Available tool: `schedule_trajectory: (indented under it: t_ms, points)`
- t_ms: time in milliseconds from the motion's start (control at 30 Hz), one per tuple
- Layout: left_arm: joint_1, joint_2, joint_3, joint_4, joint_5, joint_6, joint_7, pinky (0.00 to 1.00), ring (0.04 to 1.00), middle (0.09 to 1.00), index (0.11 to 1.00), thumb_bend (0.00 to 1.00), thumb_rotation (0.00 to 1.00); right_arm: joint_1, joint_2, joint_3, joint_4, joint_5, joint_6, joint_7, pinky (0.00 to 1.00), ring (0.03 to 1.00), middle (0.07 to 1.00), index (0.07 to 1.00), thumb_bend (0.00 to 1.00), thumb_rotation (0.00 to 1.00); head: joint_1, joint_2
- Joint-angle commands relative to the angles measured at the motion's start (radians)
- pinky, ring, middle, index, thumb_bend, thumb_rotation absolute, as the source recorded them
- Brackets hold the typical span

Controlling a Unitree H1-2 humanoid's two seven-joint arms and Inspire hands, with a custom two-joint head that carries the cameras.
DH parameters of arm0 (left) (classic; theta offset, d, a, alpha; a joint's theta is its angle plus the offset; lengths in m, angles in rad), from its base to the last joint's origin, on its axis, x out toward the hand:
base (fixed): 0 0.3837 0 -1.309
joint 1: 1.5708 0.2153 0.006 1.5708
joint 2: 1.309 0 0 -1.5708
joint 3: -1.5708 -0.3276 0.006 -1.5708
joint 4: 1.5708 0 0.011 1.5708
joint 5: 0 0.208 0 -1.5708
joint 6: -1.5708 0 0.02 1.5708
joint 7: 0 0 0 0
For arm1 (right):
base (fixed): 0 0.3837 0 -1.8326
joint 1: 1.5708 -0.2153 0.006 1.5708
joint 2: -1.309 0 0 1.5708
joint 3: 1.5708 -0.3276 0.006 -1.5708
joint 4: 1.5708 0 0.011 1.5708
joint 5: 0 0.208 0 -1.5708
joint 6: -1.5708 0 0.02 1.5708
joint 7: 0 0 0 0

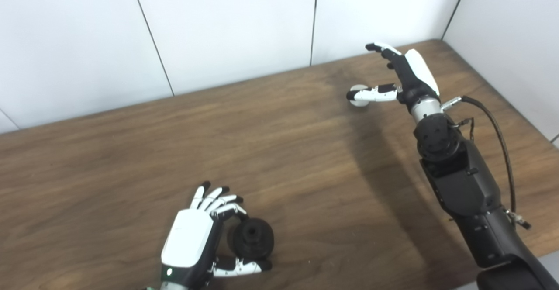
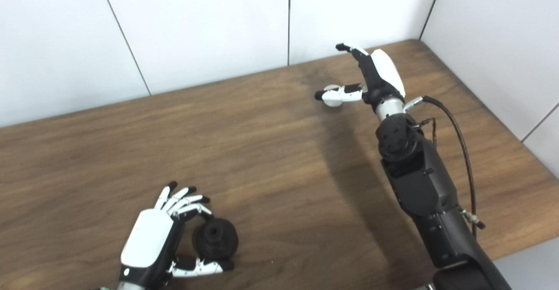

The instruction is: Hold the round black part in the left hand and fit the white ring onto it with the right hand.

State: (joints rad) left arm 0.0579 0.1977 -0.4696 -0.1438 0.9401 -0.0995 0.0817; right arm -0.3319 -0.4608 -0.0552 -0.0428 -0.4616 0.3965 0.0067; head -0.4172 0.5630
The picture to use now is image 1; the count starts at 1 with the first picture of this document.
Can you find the round black plastic part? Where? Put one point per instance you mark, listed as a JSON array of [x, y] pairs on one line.
[[253, 237]]

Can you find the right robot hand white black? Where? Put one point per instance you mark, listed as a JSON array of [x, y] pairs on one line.
[[415, 78]]

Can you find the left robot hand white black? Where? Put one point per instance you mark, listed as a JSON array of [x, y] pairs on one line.
[[188, 237]]

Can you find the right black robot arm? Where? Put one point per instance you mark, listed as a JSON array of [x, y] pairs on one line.
[[467, 185]]

